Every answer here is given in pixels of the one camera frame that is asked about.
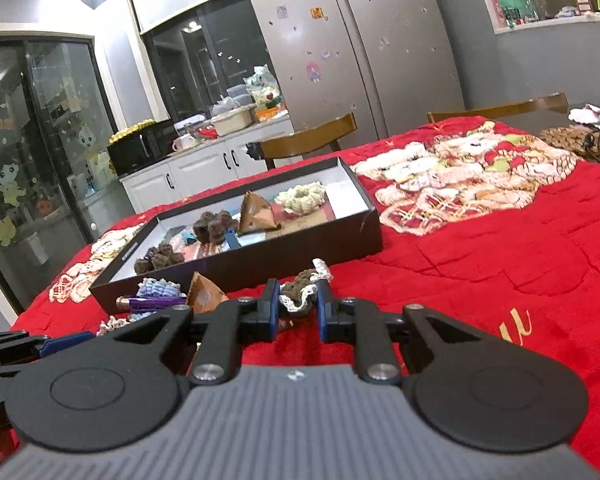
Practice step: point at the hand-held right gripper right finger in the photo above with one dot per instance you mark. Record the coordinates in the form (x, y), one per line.
(323, 310)

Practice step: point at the brown paper triangular packet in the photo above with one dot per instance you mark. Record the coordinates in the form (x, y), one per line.
(205, 295)
(257, 215)

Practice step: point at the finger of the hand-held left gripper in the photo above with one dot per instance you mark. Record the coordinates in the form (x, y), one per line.
(65, 342)
(0, 371)

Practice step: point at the pink and white cloth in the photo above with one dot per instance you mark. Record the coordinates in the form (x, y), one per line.
(587, 112)

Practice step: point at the white kitchen cabinet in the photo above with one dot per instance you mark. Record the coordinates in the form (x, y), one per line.
(205, 167)

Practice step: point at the light blue knitted scrunchie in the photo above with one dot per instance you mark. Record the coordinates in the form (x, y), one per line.
(157, 289)

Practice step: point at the yellow items on microwave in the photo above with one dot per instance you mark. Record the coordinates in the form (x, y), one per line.
(130, 131)

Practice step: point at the green and white plastic bag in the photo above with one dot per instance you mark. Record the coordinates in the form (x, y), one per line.
(262, 87)

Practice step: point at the white mug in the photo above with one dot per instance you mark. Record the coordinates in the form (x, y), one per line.
(182, 143)

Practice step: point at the beige plastic basin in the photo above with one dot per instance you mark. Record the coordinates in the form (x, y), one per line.
(232, 122)

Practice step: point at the brown fuzzy scrunchie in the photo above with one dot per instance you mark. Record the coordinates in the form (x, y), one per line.
(212, 225)
(160, 259)

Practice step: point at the brown scrunchie with cream trim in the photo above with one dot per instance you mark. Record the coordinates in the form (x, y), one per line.
(300, 285)

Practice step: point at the black shallow cardboard box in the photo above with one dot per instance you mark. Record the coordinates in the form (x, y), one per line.
(290, 255)

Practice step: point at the wooden chair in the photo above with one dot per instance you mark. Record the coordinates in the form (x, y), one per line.
(305, 140)
(500, 109)

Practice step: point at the black microwave oven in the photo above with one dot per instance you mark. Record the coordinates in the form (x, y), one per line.
(140, 150)

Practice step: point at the glass door with cartoon stickers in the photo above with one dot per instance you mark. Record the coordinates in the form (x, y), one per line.
(40, 170)

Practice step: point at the white lace scrunchie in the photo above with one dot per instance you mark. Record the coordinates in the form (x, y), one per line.
(112, 325)

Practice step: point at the silver double-door refrigerator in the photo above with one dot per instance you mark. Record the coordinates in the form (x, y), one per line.
(350, 45)

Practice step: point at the red printed blanket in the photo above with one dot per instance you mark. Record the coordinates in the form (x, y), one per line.
(480, 260)

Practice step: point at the stacked clear food containers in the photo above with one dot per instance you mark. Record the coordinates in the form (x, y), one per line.
(237, 92)

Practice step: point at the wooden lattice trivet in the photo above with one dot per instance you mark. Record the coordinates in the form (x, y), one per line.
(565, 140)

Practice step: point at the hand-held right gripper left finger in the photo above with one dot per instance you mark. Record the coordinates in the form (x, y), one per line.
(273, 310)

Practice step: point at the cream knitted scrunchie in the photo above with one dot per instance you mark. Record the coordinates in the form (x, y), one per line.
(300, 197)

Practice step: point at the purple pen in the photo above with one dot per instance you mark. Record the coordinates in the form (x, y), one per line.
(152, 303)

